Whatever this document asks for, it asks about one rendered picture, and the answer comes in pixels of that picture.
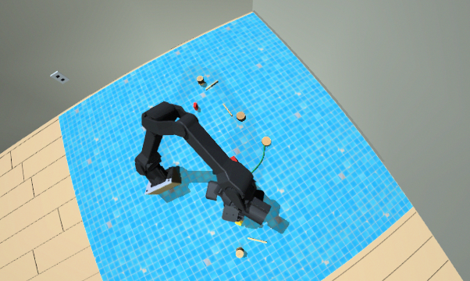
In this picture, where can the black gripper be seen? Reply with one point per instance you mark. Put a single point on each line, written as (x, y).
(259, 194)

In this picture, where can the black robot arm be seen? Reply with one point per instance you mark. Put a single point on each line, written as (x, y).
(236, 185)

